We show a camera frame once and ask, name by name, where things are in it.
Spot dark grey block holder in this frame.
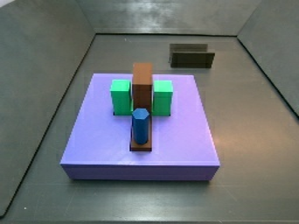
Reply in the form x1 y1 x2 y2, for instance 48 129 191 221
170 44 215 68

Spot blue hexagonal peg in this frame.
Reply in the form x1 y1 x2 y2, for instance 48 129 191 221
132 108 150 144

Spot left green block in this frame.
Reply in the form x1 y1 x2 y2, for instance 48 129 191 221
110 80 131 116

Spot brown L-shaped block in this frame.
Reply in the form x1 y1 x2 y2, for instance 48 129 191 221
130 63 154 151

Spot purple board base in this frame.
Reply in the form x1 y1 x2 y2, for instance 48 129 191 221
60 73 221 180

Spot right green block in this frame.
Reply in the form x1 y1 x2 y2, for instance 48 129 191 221
154 80 174 116

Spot green block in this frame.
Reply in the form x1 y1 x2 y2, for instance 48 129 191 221
110 80 131 116
154 80 174 116

